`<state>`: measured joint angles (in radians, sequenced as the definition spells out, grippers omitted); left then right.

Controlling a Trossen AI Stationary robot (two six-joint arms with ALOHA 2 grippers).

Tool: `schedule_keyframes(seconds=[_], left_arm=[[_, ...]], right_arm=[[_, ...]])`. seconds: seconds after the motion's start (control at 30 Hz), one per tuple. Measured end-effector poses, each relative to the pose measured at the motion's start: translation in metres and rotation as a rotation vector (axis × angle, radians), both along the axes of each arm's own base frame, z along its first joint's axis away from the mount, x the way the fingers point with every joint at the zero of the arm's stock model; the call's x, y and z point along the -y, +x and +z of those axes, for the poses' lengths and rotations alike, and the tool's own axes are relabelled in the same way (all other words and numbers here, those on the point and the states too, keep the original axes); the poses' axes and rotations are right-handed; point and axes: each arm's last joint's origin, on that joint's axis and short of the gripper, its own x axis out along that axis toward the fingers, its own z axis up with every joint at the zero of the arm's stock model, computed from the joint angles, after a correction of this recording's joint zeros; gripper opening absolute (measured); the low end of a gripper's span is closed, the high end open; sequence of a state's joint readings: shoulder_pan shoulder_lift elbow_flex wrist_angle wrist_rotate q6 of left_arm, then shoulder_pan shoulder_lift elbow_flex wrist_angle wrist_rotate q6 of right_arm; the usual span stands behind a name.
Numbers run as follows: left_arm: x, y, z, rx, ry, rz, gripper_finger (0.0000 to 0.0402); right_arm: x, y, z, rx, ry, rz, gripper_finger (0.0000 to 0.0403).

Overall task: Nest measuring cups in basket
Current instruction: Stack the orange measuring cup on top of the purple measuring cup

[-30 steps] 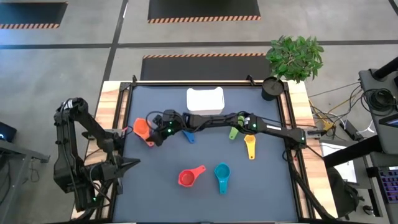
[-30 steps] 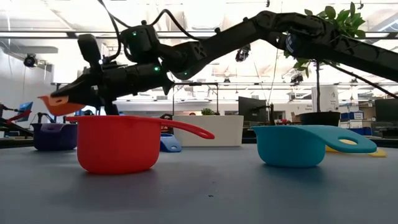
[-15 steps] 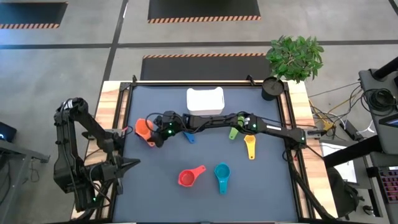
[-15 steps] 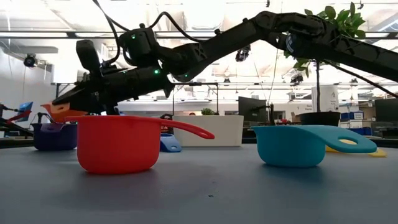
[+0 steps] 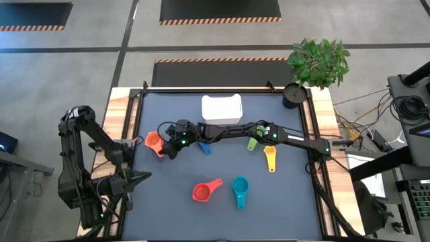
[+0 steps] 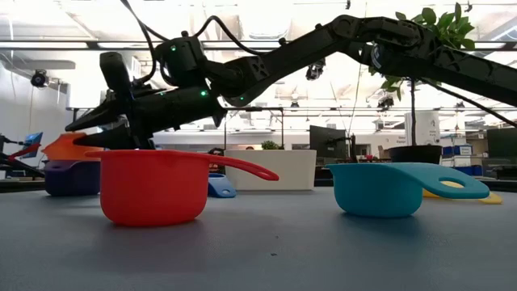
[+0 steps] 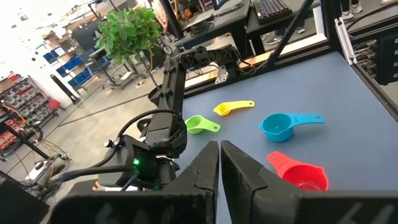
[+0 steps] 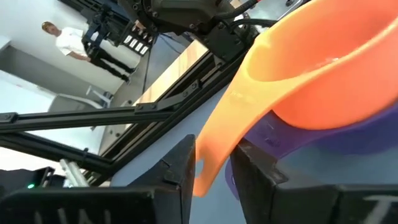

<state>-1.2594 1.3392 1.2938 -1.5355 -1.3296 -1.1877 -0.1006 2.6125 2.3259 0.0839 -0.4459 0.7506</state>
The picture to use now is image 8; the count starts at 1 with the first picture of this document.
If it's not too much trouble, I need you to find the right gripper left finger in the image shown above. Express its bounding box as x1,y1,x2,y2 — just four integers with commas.
0,133,197,224

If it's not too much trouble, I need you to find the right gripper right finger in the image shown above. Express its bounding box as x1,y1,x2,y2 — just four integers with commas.
229,138,398,224

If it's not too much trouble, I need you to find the purple measuring cup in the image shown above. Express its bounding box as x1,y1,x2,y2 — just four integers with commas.
224,102,398,200

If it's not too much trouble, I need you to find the orange measuring cup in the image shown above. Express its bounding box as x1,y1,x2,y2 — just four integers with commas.
192,0,398,198

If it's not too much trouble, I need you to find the silver metal tube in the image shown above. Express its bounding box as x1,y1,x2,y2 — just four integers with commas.
58,158,91,188

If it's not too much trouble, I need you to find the white table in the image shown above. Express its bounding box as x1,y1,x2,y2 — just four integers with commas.
0,70,114,110

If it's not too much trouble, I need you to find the person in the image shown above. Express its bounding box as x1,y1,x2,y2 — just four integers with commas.
42,21,131,83

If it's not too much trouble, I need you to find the black equipment rack with labels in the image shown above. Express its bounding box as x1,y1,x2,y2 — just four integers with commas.
81,2,156,57

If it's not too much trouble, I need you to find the black aluminium table frame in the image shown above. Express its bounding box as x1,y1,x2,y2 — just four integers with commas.
0,40,249,187

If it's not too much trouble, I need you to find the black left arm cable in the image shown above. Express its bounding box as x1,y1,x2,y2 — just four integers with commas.
214,0,279,34

